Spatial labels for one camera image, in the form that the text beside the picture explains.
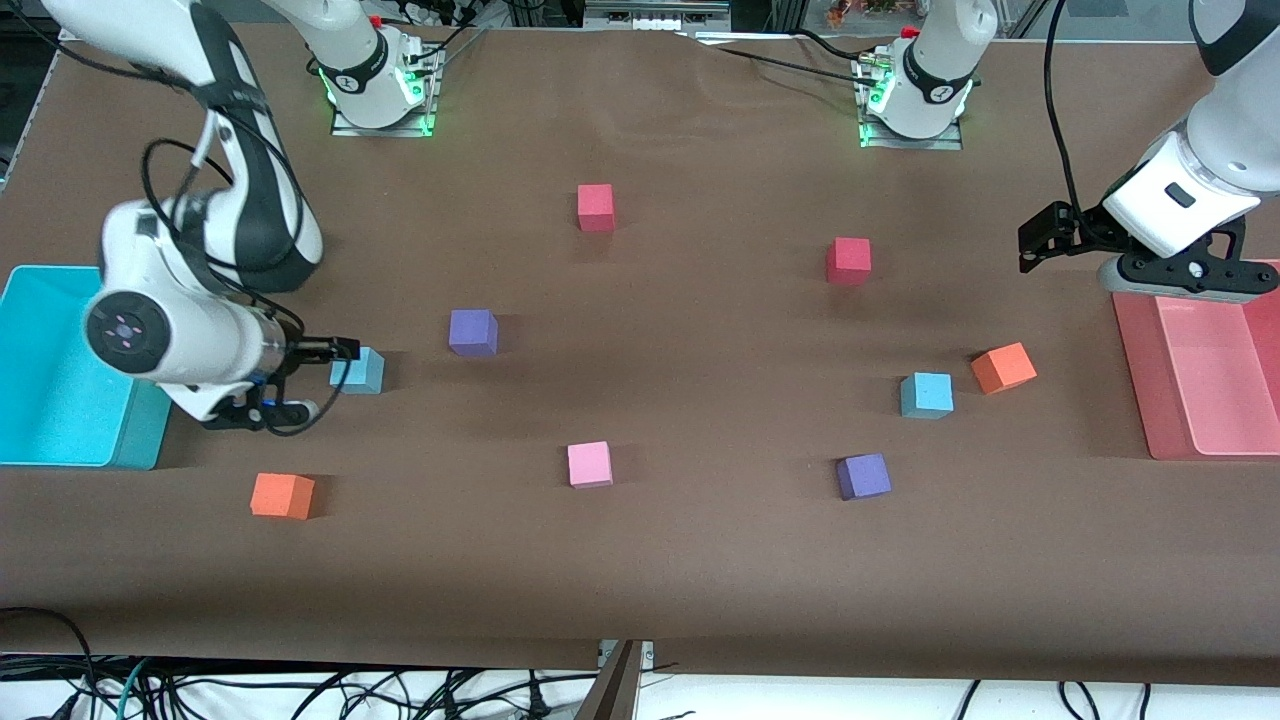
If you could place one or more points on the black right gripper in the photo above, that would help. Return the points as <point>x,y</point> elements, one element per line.
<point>298,353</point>

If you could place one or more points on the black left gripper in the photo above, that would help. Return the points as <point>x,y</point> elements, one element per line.
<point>1086,229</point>

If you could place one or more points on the light blue foam block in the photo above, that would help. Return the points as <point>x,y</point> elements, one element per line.
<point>927,394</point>
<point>365,378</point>

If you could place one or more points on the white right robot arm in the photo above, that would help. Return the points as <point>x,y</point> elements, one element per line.
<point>180,340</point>

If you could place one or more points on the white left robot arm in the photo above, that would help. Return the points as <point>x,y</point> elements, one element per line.
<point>1220,140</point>

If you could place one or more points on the purple foam block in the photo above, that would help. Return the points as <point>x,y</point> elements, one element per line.
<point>863,476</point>
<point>472,332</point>

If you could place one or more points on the orange foam block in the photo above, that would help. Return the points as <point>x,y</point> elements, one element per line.
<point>280,495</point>
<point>1003,368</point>

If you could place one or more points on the red foam block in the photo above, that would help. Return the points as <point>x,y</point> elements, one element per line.
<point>595,205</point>
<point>848,258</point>

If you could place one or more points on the pink plastic bin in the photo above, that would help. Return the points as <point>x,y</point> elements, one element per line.
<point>1220,380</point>

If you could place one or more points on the pink foam block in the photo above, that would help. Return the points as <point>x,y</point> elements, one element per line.
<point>589,463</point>

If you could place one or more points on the cyan plastic bin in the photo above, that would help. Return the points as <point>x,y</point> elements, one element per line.
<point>50,400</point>

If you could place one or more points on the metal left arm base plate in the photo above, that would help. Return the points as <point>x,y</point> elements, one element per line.
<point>910,143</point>

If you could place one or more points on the metal table edge bracket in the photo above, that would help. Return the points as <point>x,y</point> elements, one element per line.
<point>615,690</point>

